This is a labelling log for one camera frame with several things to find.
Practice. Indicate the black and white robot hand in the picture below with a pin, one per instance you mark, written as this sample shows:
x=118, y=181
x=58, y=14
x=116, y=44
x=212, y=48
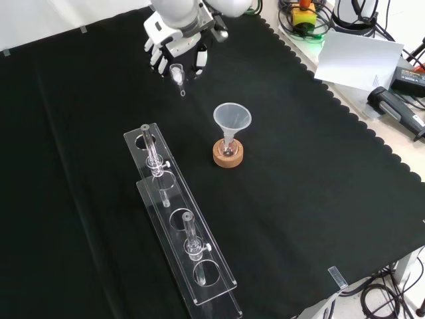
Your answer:
x=159, y=28

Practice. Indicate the translucent plastic funnel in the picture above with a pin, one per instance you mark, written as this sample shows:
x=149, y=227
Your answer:
x=232, y=116

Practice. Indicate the small round-bottom glass flask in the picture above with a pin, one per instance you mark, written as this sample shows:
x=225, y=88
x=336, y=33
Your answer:
x=228, y=151

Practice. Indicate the clear acrylic funnel stand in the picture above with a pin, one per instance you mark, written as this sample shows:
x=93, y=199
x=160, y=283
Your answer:
x=186, y=232

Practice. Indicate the grey tape piece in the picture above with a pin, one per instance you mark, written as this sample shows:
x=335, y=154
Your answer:
x=6, y=52
x=84, y=30

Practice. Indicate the yellow stop button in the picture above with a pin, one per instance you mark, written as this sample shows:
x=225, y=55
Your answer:
x=303, y=16

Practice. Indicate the black bench cloth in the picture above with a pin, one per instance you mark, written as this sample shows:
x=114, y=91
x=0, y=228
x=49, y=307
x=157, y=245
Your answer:
x=299, y=199

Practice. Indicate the black handheld device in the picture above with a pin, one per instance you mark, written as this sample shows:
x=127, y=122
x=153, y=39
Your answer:
x=391, y=106

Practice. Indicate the black power adapter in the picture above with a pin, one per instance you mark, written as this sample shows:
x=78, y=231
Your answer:
x=410, y=78

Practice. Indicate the clear tape strip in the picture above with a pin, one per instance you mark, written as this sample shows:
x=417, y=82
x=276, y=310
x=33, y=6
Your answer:
x=337, y=276

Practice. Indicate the white table leg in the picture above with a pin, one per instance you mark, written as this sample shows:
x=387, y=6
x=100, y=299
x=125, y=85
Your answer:
x=406, y=266

